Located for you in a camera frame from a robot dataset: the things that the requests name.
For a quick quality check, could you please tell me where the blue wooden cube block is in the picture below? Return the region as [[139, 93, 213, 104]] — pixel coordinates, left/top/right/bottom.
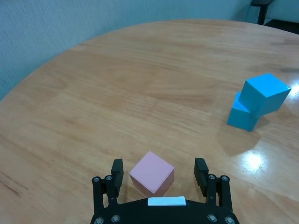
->
[[238, 72, 292, 117], [227, 91, 260, 133]]

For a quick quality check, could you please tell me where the pink wooden cube block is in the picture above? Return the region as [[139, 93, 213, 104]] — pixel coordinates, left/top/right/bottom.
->
[[129, 151, 175, 197]]

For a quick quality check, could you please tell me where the black office chair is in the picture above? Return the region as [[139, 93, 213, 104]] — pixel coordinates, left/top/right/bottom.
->
[[250, 0, 299, 35]]

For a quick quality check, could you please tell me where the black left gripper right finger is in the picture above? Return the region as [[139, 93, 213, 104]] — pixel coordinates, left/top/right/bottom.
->
[[194, 158, 233, 208]]

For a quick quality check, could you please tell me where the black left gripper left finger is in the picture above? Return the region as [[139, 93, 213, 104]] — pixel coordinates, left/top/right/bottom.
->
[[91, 158, 124, 210]]

